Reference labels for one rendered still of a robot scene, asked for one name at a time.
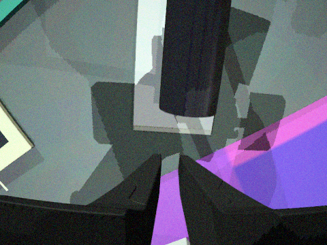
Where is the cream square tile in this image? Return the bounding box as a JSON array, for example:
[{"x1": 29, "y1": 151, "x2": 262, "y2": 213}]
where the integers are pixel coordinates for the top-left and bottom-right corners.
[{"x1": 0, "y1": 103, "x2": 33, "y2": 171}]

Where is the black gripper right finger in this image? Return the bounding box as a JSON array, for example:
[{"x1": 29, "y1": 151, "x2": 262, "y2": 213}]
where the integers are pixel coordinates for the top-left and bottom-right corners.
[{"x1": 178, "y1": 154, "x2": 327, "y2": 245}]

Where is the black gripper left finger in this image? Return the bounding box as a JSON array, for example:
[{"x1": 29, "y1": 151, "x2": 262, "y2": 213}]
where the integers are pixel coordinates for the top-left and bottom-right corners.
[{"x1": 0, "y1": 153, "x2": 161, "y2": 245}]

